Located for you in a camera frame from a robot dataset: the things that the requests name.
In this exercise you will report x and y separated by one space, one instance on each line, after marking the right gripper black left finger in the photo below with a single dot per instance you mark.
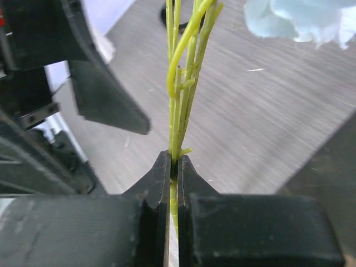
130 229

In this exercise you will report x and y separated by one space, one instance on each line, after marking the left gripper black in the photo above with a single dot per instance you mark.
35 34

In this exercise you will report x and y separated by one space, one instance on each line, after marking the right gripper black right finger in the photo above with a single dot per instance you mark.
250 230

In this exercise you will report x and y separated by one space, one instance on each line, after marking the blue hydrangea stem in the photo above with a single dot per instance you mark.
318 22

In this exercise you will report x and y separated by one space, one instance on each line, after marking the black wrapping paper sheet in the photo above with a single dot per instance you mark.
329 176

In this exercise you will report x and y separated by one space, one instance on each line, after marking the white ribbed vase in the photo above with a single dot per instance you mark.
104 46

